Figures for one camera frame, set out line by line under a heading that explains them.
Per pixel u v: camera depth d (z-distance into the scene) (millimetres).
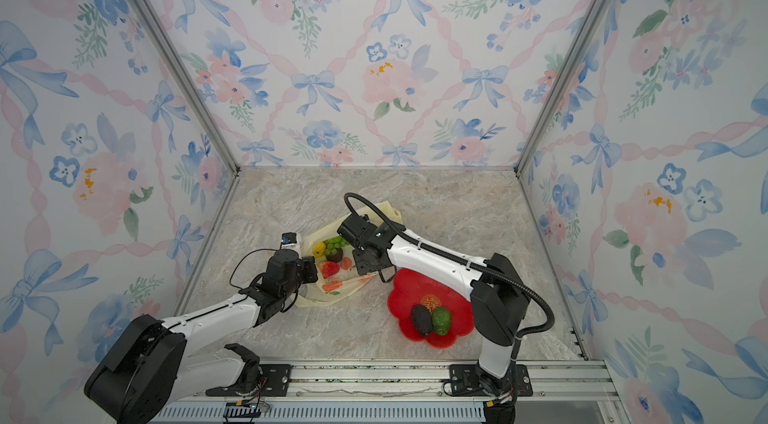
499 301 446
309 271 795
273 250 750
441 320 792
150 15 782
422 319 798
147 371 415
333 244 927
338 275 921
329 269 897
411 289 893
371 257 576
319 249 925
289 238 781
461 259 483
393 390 733
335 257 925
